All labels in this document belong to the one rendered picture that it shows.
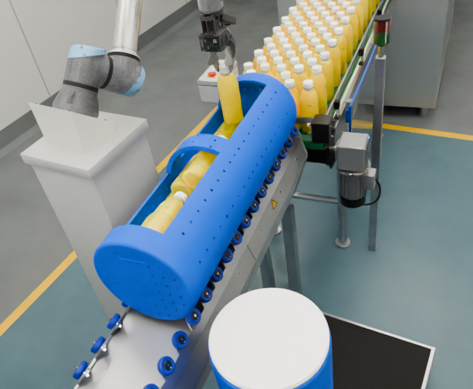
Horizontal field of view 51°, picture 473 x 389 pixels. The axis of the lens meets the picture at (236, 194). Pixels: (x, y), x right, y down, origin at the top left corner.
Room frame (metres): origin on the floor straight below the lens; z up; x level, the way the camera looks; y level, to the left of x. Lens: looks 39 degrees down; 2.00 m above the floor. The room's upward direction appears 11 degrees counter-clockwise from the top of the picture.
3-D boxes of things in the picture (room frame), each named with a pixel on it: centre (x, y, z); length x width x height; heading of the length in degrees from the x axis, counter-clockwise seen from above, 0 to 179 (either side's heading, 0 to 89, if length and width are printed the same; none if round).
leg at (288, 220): (1.57, -0.20, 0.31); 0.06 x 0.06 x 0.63; 61
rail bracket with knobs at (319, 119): (1.60, -0.37, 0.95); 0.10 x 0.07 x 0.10; 61
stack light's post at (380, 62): (1.82, -0.67, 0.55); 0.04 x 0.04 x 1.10; 61
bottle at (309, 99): (1.70, -0.35, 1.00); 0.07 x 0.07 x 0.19
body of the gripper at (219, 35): (1.51, -0.03, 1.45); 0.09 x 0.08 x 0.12; 151
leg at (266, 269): (1.64, -0.08, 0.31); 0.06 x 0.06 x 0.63; 61
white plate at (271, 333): (0.68, -0.01, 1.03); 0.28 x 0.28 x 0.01
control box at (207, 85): (1.98, -0.02, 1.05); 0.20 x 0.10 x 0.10; 151
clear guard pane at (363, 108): (2.09, -0.71, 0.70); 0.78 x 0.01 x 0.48; 151
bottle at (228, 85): (1.54, -0.04, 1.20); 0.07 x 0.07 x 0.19
